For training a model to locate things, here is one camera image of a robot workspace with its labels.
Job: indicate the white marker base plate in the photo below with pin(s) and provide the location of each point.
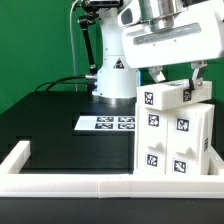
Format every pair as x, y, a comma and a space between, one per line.
105, 123

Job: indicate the white cabinet top block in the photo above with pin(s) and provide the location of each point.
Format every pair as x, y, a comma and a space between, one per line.
168, 95

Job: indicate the white cabinet door panel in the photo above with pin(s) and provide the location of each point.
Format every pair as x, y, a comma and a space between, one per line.
151, 139

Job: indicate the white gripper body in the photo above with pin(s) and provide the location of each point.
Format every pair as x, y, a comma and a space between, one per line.
197, 37

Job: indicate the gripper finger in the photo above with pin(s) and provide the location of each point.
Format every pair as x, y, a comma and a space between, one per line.
156, 74
199, 68

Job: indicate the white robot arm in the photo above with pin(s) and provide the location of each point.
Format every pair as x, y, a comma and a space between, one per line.
117, 81

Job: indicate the white border frame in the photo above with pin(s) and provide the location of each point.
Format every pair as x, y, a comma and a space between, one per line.
15, 184

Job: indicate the white cabinet body box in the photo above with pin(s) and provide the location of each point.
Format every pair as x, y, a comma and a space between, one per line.
206, 111

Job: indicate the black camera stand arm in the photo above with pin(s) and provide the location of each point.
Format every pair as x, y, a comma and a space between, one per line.
91, 17

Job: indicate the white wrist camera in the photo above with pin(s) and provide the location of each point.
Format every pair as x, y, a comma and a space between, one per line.
130, 15

